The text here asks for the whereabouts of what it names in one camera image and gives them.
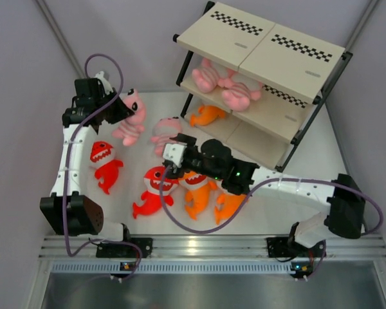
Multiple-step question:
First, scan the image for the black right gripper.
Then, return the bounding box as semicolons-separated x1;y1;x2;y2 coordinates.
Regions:
166;136;224;182

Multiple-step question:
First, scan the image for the pink striped plush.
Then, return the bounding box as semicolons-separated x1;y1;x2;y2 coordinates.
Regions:
151;117;182;157
112;88;147;147
192;58;235;93
221;73;264;111

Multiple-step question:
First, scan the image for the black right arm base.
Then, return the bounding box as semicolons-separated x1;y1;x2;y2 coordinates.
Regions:
266;237;326;259

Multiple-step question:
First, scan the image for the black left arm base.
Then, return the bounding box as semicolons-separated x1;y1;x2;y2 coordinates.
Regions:
96;237;153;259

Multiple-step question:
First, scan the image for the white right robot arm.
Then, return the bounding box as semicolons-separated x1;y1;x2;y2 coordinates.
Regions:
161;134;365;256

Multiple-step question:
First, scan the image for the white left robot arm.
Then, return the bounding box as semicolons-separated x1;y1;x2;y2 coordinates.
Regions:
39;71;134;257

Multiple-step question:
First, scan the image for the orange shark plush on shelf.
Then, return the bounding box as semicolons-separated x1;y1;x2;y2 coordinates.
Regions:
189;105;226;127

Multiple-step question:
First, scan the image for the beige three-tier shelf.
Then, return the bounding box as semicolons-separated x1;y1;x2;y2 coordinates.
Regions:
173;1;352;171

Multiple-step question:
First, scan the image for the orange shark plush centre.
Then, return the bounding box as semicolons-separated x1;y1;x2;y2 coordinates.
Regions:
179;171;217;220

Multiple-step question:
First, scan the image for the red shark plush centre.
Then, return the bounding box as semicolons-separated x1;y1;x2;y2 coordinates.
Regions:
133;165;179;219

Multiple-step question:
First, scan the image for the red shark plush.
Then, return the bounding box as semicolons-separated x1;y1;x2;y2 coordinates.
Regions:
90;141;124;195
133;165;179;219

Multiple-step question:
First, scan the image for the red shark plush left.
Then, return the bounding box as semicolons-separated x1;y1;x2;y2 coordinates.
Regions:
90;141;124;195

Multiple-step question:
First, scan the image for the orange shark plush right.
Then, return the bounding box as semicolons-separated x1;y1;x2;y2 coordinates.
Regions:
214;193;246;225

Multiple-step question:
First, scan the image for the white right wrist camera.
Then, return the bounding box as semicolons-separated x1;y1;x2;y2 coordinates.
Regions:
162;143;187;167

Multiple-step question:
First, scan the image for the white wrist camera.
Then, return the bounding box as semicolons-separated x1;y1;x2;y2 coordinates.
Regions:
94;71;113;95
162;143;187;167

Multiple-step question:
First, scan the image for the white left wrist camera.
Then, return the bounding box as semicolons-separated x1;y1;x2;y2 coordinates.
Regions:
94;71;113;95

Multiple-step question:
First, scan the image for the grey slotted cable duct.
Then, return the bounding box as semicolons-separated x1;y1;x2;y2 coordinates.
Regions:
51;261;299;274

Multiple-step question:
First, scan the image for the aluminium mounting rail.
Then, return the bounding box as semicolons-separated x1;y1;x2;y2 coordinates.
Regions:
38;234;386;259

